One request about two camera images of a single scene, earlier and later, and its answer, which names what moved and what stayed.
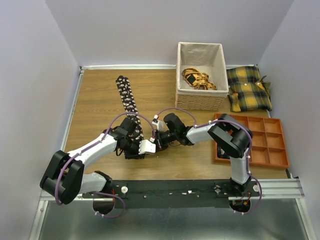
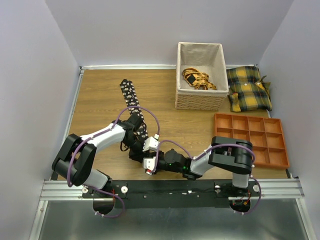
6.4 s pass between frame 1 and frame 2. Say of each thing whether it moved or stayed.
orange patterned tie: stayed
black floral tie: moved
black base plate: stayed
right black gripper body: moved
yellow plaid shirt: stayed
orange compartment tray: stayed
